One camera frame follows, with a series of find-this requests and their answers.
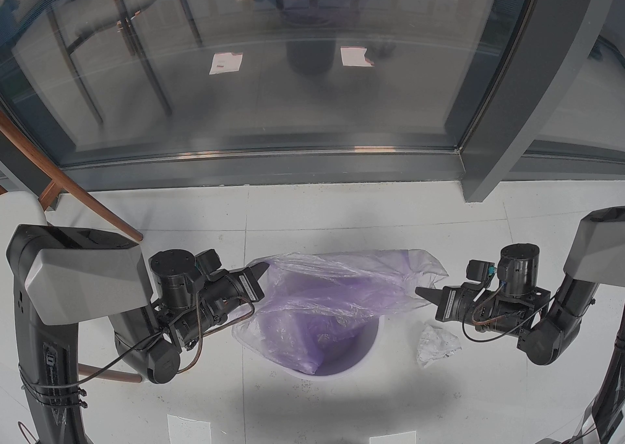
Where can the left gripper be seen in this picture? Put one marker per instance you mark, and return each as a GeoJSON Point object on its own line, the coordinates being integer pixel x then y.
{"type": "Point", "coordinates": [224, 295]}

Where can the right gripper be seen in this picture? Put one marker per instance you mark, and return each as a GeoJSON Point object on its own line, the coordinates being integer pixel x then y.
{"type": "Point", "coordinates": [468, 307]}

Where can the purple plastic bag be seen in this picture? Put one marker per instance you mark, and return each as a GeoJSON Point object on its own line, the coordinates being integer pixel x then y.
{"type": "Point", "coordinates": [337, 305]}

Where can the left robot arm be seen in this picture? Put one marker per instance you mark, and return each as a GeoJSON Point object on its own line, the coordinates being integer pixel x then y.
{"type": "Point", "coordinates": [83, 281]}

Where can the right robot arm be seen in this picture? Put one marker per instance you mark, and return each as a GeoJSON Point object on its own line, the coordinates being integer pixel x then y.
{"type": "Point", "coordinates": [591, 246]}

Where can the white trash bin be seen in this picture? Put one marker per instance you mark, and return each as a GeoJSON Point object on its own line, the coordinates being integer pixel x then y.
{"type": "Point", "coordinates": [368, 349]}

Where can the crumpled white paper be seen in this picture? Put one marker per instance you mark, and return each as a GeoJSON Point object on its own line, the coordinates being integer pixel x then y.
{"type": "Point", "coordinates": [437, 344]}

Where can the white wooden chair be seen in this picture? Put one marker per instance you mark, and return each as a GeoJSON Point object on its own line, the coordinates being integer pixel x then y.
{"type": "Point", "coordinates": [97, 210]}

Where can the window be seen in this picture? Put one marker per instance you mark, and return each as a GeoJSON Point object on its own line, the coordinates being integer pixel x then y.
{"type": "Point", "coordinates": [293, 66]}

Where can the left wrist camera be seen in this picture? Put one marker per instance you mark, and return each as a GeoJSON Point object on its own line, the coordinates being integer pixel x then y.
{"type": "Point", "coordinates": [209, 262]}

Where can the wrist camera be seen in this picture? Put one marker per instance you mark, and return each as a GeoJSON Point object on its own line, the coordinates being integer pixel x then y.
{"type": "Point", "coordinates": [209, 262]}
{"type": "Point", "coordinates": [476, 271]}

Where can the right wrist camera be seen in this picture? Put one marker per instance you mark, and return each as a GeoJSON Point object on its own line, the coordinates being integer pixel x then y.
{"type": "Point", "coordinates": [476, 271]}

